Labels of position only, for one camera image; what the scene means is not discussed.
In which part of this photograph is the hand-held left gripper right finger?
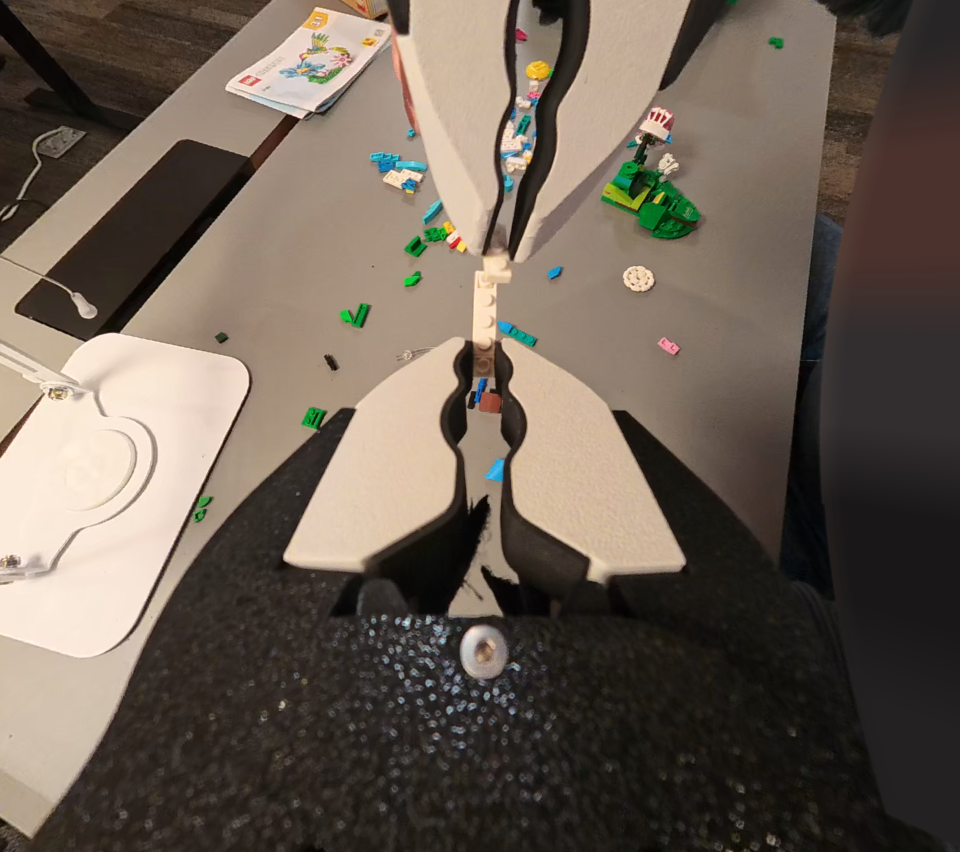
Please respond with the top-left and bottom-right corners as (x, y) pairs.
(499, 338), (688, 585)

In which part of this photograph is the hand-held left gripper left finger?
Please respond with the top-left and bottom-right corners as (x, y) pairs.
(283, 337), (471, 576)

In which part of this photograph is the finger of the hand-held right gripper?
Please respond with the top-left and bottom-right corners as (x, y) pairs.
(511, 0), (733, 263)
(390, 0), (560, 255)

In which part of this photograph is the white lego column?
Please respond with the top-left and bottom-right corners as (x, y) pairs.
(471, 269), (502, 378)

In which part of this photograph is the pile of mixed lego pieces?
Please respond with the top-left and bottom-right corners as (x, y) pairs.
(367, 20), (560, 258)

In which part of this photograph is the lego instruction booklet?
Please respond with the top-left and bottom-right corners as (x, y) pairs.
(225, 5), (393, 120)

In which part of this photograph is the green lego plant build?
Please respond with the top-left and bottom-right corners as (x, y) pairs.
(599, 106), (704, 243)

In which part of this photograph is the black desk mat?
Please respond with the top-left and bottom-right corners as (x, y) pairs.
(15, 139), (253, 343)

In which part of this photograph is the grey floor outlet box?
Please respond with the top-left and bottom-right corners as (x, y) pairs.
(37, 125), (88, 158)

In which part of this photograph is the black table leg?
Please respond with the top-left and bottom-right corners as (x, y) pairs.
(0, 0), (144, 135)

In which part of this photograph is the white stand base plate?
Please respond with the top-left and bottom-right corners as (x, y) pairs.
(0, 332), (252, 660)

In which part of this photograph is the white cable with plug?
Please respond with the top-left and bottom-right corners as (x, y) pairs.
(0, 255), (99, 320)

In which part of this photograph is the white floor cable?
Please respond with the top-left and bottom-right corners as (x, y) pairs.
(0, 136), (51, 223)

